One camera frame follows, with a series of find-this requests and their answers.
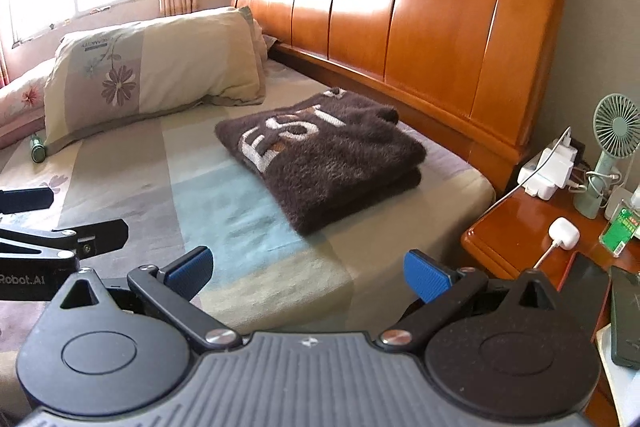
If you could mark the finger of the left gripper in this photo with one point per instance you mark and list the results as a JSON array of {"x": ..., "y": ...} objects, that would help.
[
  {"x": 97, "y": 238},
  {"x": 29, "y": 199}
]

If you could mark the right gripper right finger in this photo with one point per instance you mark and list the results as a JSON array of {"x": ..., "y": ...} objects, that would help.
[{"x": 444, "y": 294}]

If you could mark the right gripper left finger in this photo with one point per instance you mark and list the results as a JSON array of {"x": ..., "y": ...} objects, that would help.
[{"x": 166, "y": 294}]

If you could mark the dark brown knit sweater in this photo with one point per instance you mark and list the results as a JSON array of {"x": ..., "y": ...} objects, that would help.
[{"x": 326, "y": 157}]

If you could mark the green glass bottle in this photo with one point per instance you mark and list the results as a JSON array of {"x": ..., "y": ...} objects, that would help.
[{"x": 37, "y": 149}]

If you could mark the folded pink floral quilt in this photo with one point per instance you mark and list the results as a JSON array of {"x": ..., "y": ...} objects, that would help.
[{"x": 22, "y": 106}]

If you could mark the wooden bedside table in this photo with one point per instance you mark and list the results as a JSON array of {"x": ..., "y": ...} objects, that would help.
[{"x": 513, "y": 236}]

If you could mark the black smartphone red case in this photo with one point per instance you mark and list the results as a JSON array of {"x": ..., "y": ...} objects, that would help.
[{"x": 584, "y": 289}]

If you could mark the floral beige pillow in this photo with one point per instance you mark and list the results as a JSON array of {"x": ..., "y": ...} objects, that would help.
[{"x": 116, "y": 75}]

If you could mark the white charger power strip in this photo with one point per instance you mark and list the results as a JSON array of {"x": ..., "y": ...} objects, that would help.
[{"x": 550, "y": 170}]

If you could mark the dark green phone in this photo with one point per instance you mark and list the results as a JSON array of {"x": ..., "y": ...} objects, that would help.
[{"x": 625, "y": 318}]

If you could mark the green label small box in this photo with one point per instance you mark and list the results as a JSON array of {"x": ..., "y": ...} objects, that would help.
[{"x": 620, "y": 230}]

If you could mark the green handheld fan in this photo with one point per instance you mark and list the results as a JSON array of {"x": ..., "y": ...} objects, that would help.
[{"x": 616, "y": 129}]

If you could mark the orange wooden headboard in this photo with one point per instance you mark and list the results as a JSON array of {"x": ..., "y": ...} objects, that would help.
[{"x": 469, "y": 74}]

